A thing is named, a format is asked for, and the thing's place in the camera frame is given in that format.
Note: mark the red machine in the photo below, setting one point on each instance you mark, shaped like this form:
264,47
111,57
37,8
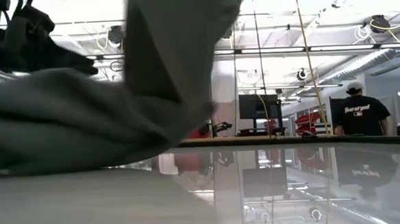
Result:
307,121
196,133

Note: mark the black table frame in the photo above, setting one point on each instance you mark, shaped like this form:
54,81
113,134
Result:
359,139

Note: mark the black background robot arm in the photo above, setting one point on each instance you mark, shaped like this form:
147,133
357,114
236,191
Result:
218,127

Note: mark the grey towel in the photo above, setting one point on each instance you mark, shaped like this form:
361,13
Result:
84,125

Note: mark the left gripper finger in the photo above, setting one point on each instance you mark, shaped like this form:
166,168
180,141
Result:
77,63

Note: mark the person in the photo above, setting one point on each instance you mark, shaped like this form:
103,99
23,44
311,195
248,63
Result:
361,117

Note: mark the black monitor on stand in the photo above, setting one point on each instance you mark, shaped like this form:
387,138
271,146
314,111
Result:
258,107

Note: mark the silver ventilation duct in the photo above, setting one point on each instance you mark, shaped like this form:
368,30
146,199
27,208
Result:
365,62

